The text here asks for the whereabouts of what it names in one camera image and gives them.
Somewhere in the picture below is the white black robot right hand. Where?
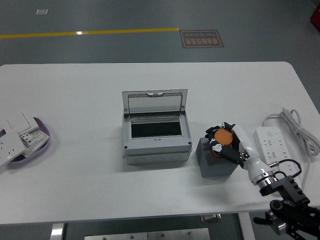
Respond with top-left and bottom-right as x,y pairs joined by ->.
204,121 -> 274,186

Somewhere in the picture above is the orange cylinder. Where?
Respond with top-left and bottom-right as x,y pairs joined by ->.
211,128 -> 234,159

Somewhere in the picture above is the grey box with clear lid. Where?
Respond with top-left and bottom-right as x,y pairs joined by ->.
121,88 -> 193,165

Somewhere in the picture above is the grey cube with round hole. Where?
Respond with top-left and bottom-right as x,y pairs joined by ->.
195,136 -> 239,179

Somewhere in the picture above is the white power strip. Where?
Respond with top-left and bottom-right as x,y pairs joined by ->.
252,126 -> 304,181

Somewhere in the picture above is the white table leg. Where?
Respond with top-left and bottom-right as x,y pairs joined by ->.
237,212 -> 256,240
50,223 -> 66,240

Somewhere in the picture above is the brown floor sign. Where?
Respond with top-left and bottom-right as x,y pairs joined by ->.
179,29 -> 225,49

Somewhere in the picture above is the red object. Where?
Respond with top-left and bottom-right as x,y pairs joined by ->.
309,3 -> 320,27

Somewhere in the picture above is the purple tray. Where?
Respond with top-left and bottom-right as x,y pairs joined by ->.
7,116 -> 52,170

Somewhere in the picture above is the white terminal block part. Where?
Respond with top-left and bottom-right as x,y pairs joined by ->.
17,129 -> 49,157

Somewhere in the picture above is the metal table bracket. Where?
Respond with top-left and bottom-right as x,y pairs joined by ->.
201,213 -> 222,223

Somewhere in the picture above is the metal base plate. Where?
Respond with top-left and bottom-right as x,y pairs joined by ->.
84,227 -> 211,240

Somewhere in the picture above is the white wall switch plate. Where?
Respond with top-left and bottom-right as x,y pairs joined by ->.
0,112 -> 41,134

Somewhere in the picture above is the white wall socket plate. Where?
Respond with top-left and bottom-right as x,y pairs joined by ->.
0,129 -> 26,167

